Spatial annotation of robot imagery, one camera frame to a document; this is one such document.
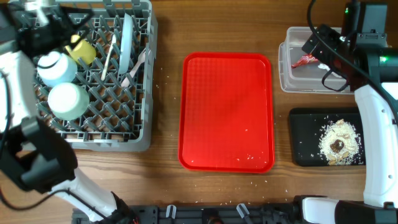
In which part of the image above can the grey dishwasher rack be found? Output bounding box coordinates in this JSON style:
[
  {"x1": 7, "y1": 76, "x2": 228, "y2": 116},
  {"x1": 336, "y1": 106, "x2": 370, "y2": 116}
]
[{"x1": 32, "y1": 1, "x2": 157, "y2": 152}]

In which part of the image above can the white plastic fork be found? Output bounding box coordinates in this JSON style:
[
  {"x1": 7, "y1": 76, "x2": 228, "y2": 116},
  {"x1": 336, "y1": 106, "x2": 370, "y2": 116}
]
[{"x1": 121, "y1": 49, "x2": 146, "y2": 88}]

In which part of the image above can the light blue plate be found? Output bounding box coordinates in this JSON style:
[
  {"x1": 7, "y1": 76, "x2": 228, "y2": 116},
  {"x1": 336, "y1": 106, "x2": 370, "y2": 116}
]
[{"x1": 118, "y1": 13, "x2": 133, "y2": 74}]

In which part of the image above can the red plastic tray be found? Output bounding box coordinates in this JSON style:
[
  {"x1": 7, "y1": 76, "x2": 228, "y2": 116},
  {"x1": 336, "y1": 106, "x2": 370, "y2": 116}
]
[{"x1": 178, "y1": 52, "x2": 275, "y2": 174}]

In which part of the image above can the white rice pile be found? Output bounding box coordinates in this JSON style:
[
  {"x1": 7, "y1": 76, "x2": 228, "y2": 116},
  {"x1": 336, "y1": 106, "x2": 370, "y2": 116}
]
[{"x1": 310, "y1": 119, "x2": 365, "y2": 166}]

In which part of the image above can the light blue bowl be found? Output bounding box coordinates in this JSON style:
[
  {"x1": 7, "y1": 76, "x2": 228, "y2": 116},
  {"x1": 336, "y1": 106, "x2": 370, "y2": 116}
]
[{"x1": 37, "y1": 51, "x2": 77, "y2": 87}]

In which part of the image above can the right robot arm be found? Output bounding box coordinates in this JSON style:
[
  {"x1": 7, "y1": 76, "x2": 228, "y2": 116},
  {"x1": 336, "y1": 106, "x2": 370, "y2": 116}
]
[{"x1": 295, "y1": 1, "x2": 397, "y2": 223}]

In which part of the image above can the green plastic bowl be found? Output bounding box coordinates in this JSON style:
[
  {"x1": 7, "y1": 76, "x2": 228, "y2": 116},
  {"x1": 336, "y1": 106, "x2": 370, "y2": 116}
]
[{"x1": 48, "y1": 83, "x2": 90, "y2": 121}]

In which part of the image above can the clear plastic bin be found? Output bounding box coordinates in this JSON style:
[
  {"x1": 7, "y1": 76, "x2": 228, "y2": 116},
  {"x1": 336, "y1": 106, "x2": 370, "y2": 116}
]
[{"x1": 278, "y1": 27, "x2": 346, "y2": 94}]

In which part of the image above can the white plastic spoon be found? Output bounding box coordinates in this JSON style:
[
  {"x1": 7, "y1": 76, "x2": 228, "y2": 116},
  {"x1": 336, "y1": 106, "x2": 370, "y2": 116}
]
[{"x1": 101, "y1": 34, "x2": 117, "y2": 81}]

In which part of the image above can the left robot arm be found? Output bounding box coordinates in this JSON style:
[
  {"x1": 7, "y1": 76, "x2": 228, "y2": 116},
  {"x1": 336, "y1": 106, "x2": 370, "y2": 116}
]
[{"x1": 1, "y1": 2, "x2": 140, "y2": 223}]

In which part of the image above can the yellow plastic cup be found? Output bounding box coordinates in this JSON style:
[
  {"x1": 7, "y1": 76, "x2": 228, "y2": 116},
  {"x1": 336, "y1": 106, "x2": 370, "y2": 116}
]
[{"x1": 65, "y1": 39, "x2": 96, "y2": 65}]

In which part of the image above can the red snack wrapper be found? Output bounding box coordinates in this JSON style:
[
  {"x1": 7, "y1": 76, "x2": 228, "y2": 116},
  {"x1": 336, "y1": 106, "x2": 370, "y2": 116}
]
[{"x1": 291, "y1": 54, "x2": 318, "y2": 68}]

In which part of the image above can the black tray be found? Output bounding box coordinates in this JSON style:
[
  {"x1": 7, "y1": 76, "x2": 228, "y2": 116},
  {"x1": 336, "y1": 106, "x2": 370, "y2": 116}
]
[{"x1": 289, "y1": 108, "x2": 365, "y2": 167}]

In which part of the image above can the brown food scrap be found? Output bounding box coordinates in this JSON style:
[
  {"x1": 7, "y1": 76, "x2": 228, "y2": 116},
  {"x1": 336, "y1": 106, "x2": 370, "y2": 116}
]
[{"x1": 330, "y1": 139, "x2": 345, "y2": 154}]

